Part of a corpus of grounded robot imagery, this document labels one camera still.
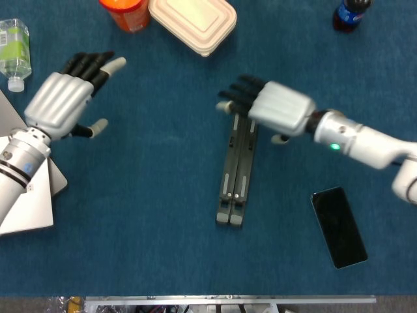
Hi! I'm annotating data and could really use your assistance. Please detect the blue felt table cloth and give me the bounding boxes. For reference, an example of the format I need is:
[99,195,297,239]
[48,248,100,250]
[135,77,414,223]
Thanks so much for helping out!
[0,0,417,297]

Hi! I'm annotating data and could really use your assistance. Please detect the long thin metal rod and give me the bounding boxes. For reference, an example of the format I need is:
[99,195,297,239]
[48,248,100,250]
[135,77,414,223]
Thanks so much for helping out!
[85,295,377,306]

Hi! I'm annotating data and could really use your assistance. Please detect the black smartphone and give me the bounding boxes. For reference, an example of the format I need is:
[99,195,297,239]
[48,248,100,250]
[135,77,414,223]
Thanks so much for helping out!
[309,186,369,270]

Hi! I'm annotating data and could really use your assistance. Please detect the grey laptop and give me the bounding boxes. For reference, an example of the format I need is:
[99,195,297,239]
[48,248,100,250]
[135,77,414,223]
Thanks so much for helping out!
[0,89,69,198]

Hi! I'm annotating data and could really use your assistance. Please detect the black folding laptop stand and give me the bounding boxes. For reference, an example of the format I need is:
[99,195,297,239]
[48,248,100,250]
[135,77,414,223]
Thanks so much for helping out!
[215,110,260,226]

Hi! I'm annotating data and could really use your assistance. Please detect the cream lidded food container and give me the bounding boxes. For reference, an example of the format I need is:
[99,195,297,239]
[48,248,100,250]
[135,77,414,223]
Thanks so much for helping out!
[148,0,238,58]

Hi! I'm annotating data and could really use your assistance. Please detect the orange snack canister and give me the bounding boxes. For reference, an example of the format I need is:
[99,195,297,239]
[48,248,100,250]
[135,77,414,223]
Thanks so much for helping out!
[98,0,151,33]

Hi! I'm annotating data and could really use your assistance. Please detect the yellow object under table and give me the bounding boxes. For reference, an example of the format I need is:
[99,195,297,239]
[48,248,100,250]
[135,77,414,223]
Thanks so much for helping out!
[66,295,82,313]

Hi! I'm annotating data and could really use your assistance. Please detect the cola bottle blue label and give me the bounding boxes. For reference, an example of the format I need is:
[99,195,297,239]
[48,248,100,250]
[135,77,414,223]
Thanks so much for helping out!
[332,0,374,33]

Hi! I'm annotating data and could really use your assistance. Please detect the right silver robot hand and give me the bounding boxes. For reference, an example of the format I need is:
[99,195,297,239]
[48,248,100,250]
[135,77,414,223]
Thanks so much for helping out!
[216,74,317,145]

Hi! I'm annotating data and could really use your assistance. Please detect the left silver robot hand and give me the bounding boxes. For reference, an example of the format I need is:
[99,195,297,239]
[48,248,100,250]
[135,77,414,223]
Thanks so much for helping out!
[23,51,127,141]

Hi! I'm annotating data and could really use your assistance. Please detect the clear water bottle green label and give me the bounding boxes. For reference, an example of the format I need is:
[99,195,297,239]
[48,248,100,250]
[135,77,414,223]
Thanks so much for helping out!
[0,18,33,93]

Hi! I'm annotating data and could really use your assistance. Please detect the white product box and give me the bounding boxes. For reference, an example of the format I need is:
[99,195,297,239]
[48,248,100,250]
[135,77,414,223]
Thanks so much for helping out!
[0,135,55,235]

